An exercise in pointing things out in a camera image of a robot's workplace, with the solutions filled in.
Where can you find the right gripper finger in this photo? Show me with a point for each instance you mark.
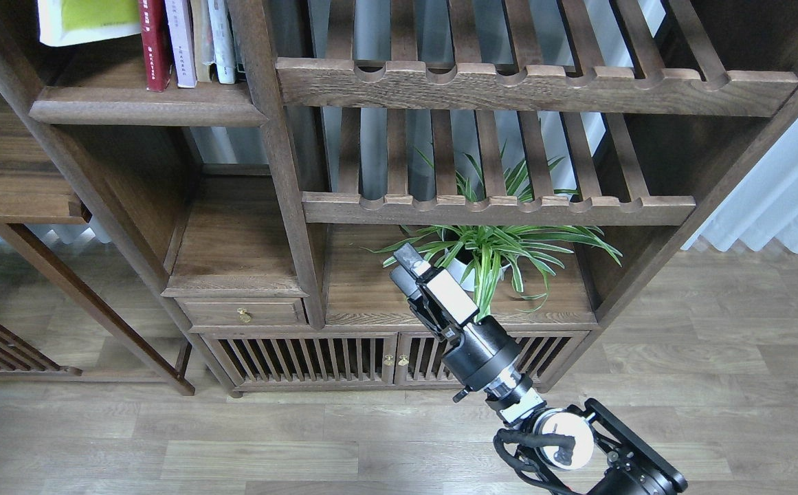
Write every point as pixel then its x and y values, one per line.
pixel 458 307
pixel 421 304

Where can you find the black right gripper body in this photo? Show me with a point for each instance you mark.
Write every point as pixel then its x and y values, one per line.
pixel 481 355

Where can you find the red cover book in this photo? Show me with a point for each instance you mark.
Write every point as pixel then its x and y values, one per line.
pixel 156 45

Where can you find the white lavender cover book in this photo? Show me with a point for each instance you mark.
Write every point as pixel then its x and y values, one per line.
pixel 180 29

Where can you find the yellow green cover book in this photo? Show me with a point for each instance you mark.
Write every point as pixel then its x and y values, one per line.
pixel 66 23

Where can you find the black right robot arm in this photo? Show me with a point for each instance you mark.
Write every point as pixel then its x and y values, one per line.
pixel 537 440

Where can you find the white plant pot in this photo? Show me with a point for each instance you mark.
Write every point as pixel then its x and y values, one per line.
pixel 464 268

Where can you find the green spider plant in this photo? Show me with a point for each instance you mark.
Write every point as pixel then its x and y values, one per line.
pixel 487 249

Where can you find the brass drawer knob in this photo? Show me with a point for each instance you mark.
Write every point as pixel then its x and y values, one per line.
pixel 243 315

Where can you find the dark wooden bookshelf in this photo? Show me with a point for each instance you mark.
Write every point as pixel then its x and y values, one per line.
pixel 261 195

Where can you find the upright dark green book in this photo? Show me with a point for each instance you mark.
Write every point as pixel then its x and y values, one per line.
pixel 238 57

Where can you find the upright white book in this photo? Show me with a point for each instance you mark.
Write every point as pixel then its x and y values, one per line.
pixel 223 42

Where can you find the white pleated curtain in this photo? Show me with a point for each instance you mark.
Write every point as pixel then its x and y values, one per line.
pixel 762 209

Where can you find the upright beige book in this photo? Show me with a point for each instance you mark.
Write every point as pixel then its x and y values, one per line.
pixel 202 41

